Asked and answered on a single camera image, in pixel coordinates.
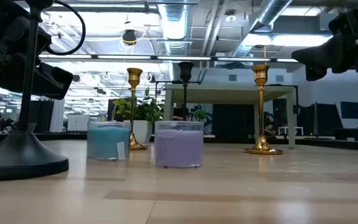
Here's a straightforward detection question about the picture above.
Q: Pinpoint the linear ceiling light bar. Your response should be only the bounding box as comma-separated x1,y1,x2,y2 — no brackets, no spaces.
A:
38,54,300,63

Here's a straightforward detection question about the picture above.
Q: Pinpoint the blue candle glass jar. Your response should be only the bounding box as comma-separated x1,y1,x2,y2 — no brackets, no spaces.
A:
86,121,132,161

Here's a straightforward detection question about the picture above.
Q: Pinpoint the white pillar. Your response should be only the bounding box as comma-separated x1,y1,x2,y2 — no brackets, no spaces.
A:
48,98,65,133

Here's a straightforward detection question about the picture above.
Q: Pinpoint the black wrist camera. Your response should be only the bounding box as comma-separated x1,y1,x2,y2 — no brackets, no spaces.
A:
0,15,53,65
328,9,358,35

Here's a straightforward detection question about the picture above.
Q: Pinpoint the person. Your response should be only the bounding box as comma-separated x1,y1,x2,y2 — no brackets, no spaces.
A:
172,103,190,121

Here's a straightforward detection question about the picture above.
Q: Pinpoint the small background green plant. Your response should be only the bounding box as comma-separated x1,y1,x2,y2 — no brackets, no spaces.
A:
193,107,213,124

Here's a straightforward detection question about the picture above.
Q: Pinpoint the black office partition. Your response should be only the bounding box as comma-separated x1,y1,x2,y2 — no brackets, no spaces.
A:
297,102,343,138

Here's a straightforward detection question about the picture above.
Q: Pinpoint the silver ventilation duct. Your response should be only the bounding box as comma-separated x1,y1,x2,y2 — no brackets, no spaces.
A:
231,0,293,57
158,2,192,55

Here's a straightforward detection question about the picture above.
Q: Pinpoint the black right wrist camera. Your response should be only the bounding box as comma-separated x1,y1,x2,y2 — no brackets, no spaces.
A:
328,9,358,35

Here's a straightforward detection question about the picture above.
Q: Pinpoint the white cabinet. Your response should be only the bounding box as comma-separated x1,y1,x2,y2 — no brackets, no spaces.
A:
67,114,90,132

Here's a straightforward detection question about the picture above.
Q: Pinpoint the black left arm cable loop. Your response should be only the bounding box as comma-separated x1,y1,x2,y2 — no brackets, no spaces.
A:
45,0,86,56

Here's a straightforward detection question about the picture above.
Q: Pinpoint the dark wall monitor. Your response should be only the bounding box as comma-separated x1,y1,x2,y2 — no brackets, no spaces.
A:
340,101,358,119

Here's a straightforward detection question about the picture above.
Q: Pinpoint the black ceiling-mounted device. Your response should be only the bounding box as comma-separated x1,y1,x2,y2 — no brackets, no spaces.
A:
122,29,137,46

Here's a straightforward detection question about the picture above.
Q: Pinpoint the black candlestick holder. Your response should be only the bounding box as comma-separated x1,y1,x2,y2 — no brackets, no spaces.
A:
0,0,70,182
178,61,195,121

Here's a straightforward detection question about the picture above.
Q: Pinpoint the gold candlestick holder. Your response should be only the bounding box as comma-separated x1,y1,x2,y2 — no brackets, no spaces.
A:
126,67,149,151
244,64,284,156

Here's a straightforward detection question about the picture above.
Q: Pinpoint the green plant in white pot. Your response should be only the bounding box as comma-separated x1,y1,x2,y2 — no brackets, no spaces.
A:
112,88,164,144

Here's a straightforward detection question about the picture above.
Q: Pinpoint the purple candle glass jar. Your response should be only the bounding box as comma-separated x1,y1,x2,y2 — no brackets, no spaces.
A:
154,120,204,169

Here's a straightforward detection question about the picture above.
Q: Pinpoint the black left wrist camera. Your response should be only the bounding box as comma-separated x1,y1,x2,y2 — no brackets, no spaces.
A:
0,15,53,65

